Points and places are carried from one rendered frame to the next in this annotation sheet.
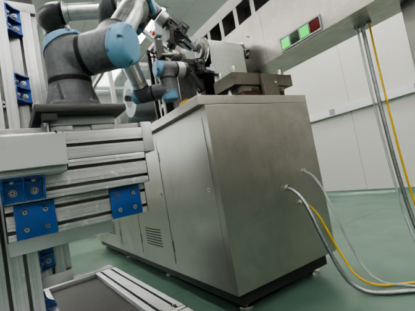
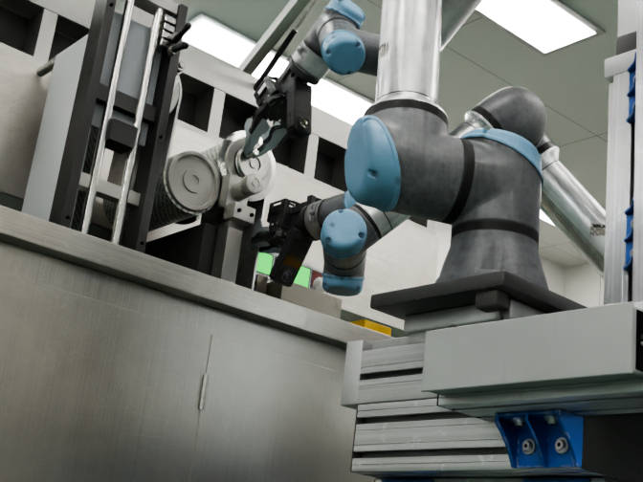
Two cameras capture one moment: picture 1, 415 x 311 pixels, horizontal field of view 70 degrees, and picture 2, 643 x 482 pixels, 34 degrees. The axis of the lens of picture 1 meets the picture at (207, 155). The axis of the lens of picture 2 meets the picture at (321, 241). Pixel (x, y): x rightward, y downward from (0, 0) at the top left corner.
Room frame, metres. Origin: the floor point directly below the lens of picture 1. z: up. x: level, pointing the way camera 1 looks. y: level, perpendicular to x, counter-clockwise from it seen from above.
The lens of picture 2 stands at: (1.59, 1.91, 0.43)
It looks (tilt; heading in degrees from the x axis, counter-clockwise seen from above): 19 degrees up; 265
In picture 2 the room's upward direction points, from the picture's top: 7 degrees clockwise
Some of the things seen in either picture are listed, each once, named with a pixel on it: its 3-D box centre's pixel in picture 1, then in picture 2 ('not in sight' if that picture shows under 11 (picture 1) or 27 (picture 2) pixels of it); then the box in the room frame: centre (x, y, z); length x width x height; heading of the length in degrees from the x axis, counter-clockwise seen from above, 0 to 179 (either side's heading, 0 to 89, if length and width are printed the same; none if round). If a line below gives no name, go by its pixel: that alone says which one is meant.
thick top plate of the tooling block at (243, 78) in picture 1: (254, 84); (253, 315); (1.52, -0.30, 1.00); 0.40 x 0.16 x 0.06; 123
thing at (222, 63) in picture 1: (230, 71); (226, 247); (1.60, -0.21, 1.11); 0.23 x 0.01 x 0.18; 123
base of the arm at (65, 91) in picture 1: (73, 97); not in sight; (0.84, 0.35, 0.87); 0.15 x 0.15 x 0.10
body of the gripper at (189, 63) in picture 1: (193, 68); (297, 224); (1.47, -0.01, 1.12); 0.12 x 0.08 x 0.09; 123
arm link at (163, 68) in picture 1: (165, 70); (351, 213); (1.38, 0.13, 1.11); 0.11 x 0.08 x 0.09; 123
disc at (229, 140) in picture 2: (201, 51); (247, 165); (1.58, -0.07, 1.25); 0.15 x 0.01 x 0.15; 33
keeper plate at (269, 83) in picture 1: (270, 85); not in sight; (1.45, -0.37, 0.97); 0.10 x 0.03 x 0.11; 123
